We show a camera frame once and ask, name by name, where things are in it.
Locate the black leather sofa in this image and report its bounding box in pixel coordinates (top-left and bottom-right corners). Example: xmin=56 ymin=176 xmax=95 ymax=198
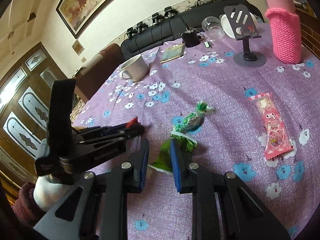
xmin=120 ymin=0 xmax=263 ymax=60

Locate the small red candy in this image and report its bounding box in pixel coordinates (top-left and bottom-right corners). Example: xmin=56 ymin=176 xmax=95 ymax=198
xmin=125 ymin=117 xmax=140 ymax=129

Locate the wooden glass panel door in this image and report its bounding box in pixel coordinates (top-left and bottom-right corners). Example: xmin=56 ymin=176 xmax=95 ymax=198
xmin=1 ymin=43 xmax=66 ymax=185

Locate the pink My Melody snack packet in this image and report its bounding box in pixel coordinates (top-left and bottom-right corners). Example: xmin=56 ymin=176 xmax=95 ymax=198
xmin=249 ymin=93 xmax=293 ymax=160

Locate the green notebook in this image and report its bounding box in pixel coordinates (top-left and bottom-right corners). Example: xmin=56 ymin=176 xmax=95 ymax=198
xmin=160 ymin=44 xmax=185 ymax=63

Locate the green snack packet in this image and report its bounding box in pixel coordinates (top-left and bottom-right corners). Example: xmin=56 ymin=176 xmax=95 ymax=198
xmin=148 ymin=131 xmax=198 ymax=175

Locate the wooden brick-pattern cabinet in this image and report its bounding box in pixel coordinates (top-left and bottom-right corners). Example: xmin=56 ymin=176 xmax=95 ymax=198
xmin=295 ymin=3 xmax=320 ymax=59

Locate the brown armchair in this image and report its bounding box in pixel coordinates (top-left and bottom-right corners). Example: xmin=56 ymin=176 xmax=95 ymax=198
xmin=74 ymin=43 xmax=124 ymax=103

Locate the patterned bed cushion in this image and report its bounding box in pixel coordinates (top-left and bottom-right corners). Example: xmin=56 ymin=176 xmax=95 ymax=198
xmin=70 ymin=98 xmax=85 ymax=122

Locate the grey phone stand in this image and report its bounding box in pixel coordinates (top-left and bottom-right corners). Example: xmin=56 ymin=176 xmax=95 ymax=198
xmin=223 ymin=4 xmax=266 ymax=68

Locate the green twisted candy wrapper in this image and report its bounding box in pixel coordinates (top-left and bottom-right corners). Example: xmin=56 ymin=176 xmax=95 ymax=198
xmin=172 ymin=101 xmax=216 ymax=134

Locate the pink knitted thermos bottle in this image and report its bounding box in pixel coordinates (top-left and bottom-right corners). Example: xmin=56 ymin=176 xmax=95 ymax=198
xmin=265 ymin=0 xmax=302 ymax=64

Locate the white gloved hand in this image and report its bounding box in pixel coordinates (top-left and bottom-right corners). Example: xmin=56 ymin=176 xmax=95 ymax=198
xmin=33 ymin=139 xmax=71 ymax=212

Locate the framed horse painting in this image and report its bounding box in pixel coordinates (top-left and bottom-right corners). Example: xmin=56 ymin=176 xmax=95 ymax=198
xmin=56 ymin=0 xmax=112 ymax=38

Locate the white ceramic mug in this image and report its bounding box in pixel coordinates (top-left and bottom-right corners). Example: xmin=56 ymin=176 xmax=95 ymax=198
xmin=120 ymin=54 xmax=150 ymax=82

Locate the small black pouch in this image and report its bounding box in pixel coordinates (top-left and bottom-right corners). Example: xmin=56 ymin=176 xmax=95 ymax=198
xmin=180 ymin=17 xmax=201 ymax=48

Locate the clear glass jar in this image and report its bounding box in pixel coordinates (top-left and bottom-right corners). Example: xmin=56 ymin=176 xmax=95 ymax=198
xmin=202 ymin=16 xmax=225 ymax=40

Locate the white round container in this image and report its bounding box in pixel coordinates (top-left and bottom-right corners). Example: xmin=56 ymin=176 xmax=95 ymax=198
xmin=220 ymin=12 xmax=258 ymax=40

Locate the purple floral tablecloth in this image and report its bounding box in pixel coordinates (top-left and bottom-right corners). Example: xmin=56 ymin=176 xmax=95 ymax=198
xmin=75 ymin=24 xmax=319 ymax=239

